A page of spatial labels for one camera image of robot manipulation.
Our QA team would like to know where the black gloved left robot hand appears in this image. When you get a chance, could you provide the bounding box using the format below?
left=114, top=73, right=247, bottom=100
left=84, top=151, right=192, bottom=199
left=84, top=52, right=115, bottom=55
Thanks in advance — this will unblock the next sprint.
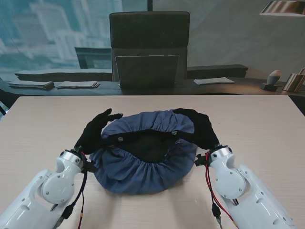
left=74, top=108, right=124, bottom=156

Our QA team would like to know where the red left wrist wire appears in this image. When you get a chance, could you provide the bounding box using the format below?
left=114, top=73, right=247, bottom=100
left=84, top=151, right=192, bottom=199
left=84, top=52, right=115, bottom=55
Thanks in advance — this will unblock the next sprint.
left=77, top=190, right=86, bottom=229

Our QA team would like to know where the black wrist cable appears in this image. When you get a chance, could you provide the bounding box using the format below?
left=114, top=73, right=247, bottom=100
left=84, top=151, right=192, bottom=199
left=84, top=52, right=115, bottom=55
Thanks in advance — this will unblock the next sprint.
left=59, top=155, right=97, bottom=221
left=194, top=154, right=224, bottom=226

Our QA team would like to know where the printed office scene backdrop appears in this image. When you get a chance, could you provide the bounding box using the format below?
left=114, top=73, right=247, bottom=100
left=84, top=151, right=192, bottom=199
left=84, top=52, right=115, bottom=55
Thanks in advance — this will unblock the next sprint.
left=0, top=0, right=305, bottom=97

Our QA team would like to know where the red wrist wire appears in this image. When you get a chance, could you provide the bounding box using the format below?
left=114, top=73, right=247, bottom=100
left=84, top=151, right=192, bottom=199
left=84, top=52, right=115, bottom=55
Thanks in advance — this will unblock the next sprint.
left=77, top=190, right=86, bottom=229
left=204, top=152, right=236, bottom=221

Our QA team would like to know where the blue-purple rain cover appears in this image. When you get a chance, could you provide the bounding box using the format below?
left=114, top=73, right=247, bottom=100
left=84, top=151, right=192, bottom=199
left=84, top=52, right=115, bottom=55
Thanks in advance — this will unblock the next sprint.
left=89, top=109, right=198, bottom=195

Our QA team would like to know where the red right wrist wire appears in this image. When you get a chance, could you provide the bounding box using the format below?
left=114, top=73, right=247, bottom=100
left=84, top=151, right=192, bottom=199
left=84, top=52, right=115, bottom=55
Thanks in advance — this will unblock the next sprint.
left=204, top=152, right=236, bottom=221

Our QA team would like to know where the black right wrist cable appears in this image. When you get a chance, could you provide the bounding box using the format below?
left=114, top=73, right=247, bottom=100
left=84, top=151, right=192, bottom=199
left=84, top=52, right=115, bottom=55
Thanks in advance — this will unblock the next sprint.
left=194, top=154, right=224, bottom=226

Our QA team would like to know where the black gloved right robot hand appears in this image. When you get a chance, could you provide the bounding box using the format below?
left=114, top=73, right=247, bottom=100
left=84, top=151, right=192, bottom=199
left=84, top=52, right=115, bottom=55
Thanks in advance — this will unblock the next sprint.
left=173, top=108, right=220, bottom=151

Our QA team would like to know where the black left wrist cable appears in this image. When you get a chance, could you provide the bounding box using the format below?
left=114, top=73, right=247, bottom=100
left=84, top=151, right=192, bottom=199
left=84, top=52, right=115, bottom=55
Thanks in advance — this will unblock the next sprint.
left=59, top=155, right=97, bottom=221

